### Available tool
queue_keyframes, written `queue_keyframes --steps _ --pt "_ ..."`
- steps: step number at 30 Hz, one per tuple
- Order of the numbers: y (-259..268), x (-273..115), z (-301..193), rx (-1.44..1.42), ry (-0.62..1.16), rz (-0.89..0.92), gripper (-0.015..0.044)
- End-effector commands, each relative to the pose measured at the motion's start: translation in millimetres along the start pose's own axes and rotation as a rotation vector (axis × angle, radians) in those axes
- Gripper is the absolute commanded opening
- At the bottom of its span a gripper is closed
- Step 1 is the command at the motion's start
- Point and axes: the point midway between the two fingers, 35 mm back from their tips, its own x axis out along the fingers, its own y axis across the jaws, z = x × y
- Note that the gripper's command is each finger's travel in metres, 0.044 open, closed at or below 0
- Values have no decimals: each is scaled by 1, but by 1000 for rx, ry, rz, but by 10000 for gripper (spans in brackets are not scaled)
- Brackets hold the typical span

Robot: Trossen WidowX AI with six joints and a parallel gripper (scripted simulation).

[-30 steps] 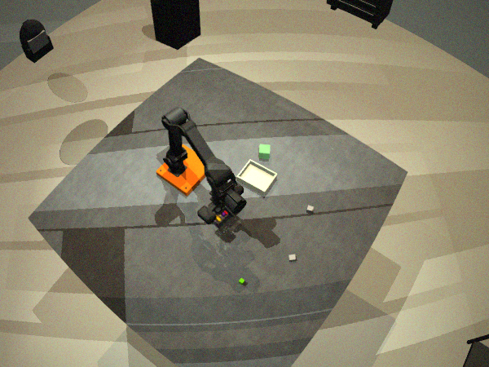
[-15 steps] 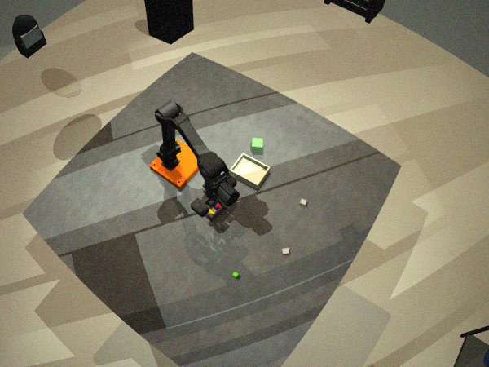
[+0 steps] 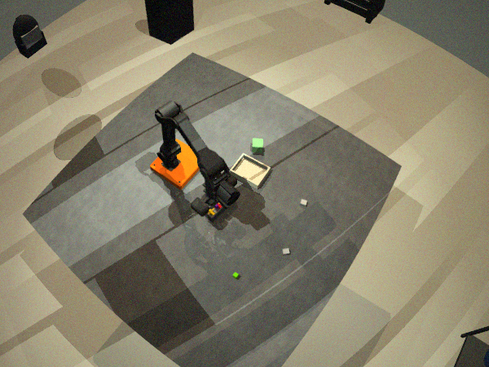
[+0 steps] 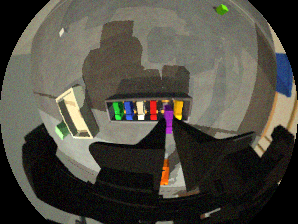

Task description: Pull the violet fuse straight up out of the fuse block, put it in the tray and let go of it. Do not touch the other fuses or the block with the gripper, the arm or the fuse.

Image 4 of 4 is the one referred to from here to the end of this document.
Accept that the violet fuse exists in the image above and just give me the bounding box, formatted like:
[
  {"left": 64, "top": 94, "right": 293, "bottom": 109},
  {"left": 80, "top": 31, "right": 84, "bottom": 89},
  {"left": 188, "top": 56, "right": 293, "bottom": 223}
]
[{"left": 164, "top": 101, "right": 173, "bottom": 133}]

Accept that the yellow fuse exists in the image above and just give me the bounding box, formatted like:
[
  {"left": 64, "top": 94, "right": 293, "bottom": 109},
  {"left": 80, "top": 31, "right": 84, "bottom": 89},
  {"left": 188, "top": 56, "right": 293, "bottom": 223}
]
[{"left": 173, "top": 100, "right": 182, "bottom": 120}]

